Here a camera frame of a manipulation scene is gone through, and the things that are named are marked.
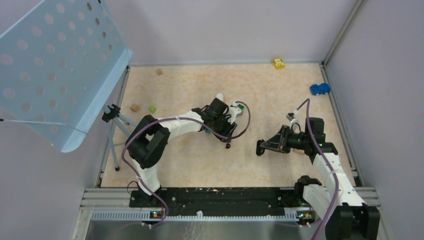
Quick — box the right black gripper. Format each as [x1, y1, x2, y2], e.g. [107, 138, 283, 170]
[261, 125, 310, 154]

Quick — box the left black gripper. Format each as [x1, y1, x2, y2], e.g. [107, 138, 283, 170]
[211, 113, 237, 143]

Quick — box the black earbud case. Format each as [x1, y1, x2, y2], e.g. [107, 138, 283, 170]
[255, 139, 265, 157]

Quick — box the white earbud charging case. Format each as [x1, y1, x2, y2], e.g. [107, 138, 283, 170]
[215, 93, 224, 101]

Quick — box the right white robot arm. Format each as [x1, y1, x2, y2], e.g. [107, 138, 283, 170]
[256, 117, 381, 240]

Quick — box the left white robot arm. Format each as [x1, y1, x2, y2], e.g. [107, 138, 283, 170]
[125, 98, 244, 207]

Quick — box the wooden cylinder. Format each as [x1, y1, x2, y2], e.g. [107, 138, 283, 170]
[292, 149, 305, 155]

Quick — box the blue toy car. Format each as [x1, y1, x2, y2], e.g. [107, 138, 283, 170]
[309, 82, 331, 96]

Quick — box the yellow toy car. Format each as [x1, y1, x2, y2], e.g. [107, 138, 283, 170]
[272, 57, 285, 70]

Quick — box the lime green cube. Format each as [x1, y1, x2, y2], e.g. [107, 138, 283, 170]
[148, 105, 157, 114]

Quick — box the small wooden cube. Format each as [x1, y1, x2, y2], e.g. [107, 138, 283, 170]
[156, 68, 163, 76]

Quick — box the blue tripod stand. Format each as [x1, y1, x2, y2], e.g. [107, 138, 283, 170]
[101, 104, 136, 172]

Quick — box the blue perforated metal panel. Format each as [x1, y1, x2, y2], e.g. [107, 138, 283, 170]
[0, 0, 133, 153]

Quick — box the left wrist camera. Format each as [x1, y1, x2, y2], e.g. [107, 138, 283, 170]
[228, 101, 244, 124]

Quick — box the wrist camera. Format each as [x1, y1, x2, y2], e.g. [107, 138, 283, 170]
[228, 101, 244, 124]
[286, 112, 298, 124]

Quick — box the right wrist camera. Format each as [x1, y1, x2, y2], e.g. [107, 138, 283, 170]
[286, 112, 298, 124]

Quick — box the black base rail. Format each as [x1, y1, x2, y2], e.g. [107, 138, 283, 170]
[129, 187, 314, 217]

